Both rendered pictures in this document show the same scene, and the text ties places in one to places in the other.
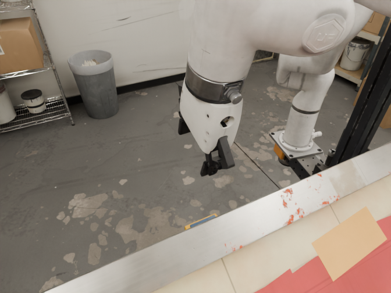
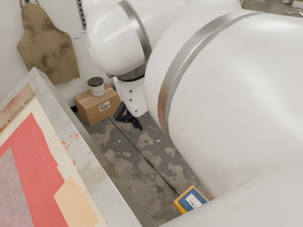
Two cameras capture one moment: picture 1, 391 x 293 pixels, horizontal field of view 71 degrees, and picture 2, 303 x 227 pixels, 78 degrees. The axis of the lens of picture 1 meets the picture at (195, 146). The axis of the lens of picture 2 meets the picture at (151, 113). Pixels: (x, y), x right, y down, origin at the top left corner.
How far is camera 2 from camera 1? 46 cm
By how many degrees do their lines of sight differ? 57
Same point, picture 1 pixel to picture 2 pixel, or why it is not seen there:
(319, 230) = (77, 179)
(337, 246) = (70, 195)
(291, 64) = not seen: outside the picture
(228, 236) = (54, 115)
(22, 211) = not seen: hidden behind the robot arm
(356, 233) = (79, 212)
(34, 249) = not seen: hidden behind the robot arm
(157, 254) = (48, 95)
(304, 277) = (54, 175)
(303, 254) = (64, 171)
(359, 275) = (56, 217)
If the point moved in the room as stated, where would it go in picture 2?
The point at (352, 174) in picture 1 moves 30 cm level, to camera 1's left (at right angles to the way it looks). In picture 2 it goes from (96, 180) to (98, 76)
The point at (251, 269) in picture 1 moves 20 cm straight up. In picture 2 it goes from (57, 144) to (9, 54)
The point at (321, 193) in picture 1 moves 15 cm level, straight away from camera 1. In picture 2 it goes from (79, 157) to (165, 192)
